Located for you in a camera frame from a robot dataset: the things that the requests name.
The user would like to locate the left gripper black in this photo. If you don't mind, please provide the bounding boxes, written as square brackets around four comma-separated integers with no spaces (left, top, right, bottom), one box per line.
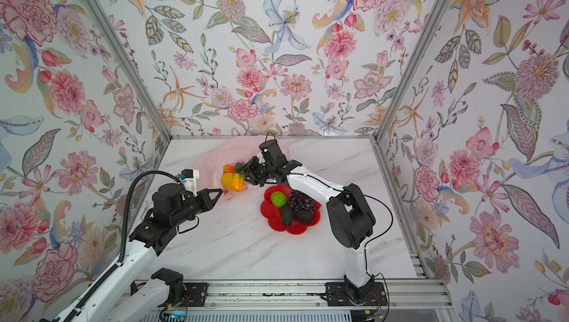
[170,188,225,227]

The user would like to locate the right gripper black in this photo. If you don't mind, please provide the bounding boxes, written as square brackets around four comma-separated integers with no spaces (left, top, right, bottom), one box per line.
[237,158,278,188]

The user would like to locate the green yellow mango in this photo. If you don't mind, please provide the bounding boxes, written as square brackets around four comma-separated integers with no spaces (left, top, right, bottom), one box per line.
[231,172,245,192]

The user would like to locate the pink plastic bag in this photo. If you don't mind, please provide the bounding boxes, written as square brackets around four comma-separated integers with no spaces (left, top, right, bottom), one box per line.
[193,136,265,200]

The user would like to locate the yellow lemon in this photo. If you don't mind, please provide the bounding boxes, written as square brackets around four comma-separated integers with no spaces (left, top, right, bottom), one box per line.
[220,172,234,190]

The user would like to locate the red chili pepper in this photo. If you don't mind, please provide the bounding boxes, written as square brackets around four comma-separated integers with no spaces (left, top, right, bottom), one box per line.
[222,164,236,173]

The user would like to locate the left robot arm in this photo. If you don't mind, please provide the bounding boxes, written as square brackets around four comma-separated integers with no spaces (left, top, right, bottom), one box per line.
[54,183,223,321]

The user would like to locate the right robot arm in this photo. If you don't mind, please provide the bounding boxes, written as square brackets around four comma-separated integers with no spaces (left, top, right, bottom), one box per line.
[232,139,376,306]

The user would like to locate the green lime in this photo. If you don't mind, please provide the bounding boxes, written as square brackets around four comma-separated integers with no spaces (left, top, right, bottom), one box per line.
[271,191,287,208]

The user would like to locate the red flower-shaped plate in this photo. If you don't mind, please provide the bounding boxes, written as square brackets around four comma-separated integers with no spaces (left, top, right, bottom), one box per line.
[260,184,322,236]

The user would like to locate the dark purple grapes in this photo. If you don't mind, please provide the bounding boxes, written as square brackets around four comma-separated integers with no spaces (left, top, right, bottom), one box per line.
[287,190,317,213]

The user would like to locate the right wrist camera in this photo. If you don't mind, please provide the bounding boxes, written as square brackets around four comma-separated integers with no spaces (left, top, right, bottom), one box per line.
[259,139,286,164]

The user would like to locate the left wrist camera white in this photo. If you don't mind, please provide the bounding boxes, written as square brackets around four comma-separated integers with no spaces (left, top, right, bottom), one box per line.
[178,169,199,196]

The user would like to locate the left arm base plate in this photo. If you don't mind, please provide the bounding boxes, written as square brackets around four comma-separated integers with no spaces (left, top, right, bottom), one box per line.
[158,282,209,307]

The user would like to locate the black corrugated cable conduit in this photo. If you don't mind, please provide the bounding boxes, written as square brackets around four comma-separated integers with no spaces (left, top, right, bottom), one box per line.
[57,170,183,322]

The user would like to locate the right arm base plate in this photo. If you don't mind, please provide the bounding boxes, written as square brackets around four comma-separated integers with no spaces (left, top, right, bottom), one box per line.
[324,280,388,307]

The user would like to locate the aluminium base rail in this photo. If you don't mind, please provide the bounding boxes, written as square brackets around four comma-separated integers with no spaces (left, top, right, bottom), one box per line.
[176,278,452,312]

